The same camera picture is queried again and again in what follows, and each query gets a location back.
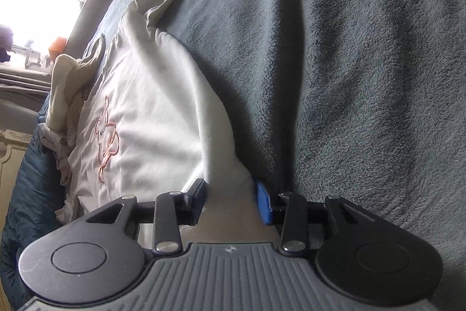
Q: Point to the blue duvet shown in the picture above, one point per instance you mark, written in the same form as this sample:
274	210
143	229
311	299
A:
29	194

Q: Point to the white sweatshirt with pink print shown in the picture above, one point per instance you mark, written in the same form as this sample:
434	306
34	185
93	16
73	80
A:
156	114

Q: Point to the light grey shirt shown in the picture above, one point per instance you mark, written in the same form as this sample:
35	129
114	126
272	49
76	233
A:
54	141

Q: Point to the pink houndstooth knit garment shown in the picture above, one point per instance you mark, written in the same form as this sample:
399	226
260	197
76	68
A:
76	114

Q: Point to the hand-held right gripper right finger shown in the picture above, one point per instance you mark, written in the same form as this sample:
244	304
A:
264	203

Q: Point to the orange bag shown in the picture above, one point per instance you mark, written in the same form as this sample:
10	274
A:
57	45

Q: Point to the grey fleece bed blanket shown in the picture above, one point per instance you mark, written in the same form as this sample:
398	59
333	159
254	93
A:
346	59

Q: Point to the dark hanging cloth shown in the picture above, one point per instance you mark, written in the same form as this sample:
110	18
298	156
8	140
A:
5	41

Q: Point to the grey curtain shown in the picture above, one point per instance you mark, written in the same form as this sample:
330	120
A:
22	81

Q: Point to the cream carved headboard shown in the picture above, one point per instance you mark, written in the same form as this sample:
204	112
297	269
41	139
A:
11	150

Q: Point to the pile of cream clothes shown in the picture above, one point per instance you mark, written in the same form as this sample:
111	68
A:
65	85

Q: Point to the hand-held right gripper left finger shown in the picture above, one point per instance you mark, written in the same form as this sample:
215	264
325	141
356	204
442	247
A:
199	201

